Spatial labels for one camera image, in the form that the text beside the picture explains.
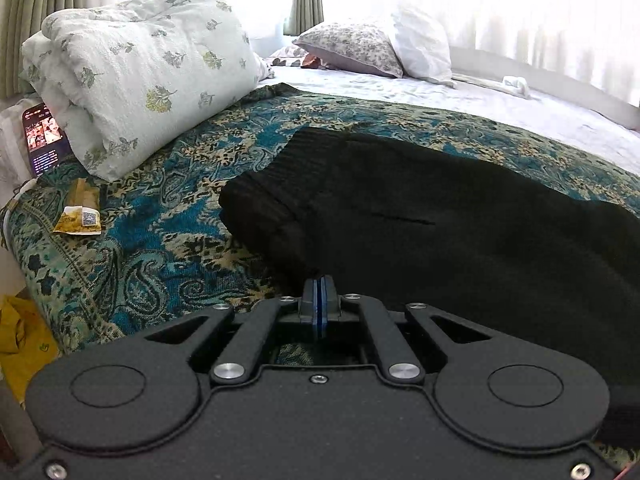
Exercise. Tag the black pants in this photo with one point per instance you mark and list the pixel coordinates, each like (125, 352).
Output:
(425, 240)

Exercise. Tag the white sheer curtain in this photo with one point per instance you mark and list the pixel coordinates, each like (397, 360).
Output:
(500, 10)

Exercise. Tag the white pillow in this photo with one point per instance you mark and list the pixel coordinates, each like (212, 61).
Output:
(420, 45)

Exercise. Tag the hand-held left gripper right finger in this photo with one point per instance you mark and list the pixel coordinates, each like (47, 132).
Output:
(324, 305)

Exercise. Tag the grey floral pillow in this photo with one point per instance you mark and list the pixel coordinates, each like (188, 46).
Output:
(355, 45)

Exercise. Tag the white bed sheet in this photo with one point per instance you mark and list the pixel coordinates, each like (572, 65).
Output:
(450, 105)

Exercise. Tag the grey bed frame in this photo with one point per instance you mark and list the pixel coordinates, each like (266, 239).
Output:
(575, 92)

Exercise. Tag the pink patterned cloth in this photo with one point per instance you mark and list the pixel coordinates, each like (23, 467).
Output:
(285, 55)

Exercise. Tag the red-brown small item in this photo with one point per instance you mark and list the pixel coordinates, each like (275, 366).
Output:
(311, 62)

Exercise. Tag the yellow cloth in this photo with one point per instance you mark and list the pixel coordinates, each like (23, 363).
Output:
(20, 340)

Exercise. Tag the white quilted cloth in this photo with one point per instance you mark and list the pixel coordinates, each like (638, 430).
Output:
(12, 150)

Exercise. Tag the smartphone with lit screen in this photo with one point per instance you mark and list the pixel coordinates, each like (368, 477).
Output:
(42, 140)

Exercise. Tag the folded floral quilt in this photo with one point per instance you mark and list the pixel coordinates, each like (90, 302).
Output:
(150, 60)

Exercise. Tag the teal paisley blanket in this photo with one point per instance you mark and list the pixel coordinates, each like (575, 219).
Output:
(165, 220)

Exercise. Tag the white rolled cloth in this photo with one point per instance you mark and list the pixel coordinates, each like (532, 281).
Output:
(515, 84)

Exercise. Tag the yellow paper packet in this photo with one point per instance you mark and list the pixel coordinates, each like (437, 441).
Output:
(77, 217)

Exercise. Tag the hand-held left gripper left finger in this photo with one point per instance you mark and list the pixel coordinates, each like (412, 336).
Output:
(311, 305)

